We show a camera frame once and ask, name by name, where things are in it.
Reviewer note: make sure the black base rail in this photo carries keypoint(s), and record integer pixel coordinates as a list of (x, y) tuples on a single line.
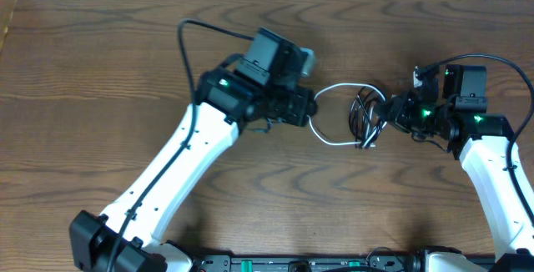
[(226, 263)]

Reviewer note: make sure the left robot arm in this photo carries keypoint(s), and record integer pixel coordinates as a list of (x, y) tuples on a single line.
[(262, 83)]

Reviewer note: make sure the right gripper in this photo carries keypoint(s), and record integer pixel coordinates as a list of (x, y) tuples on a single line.
[(392, 112)]

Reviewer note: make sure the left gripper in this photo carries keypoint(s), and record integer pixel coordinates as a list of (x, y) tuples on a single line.
[(304, 108)]

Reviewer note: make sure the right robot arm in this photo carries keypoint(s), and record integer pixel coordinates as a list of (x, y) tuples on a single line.
[(449, 101)]

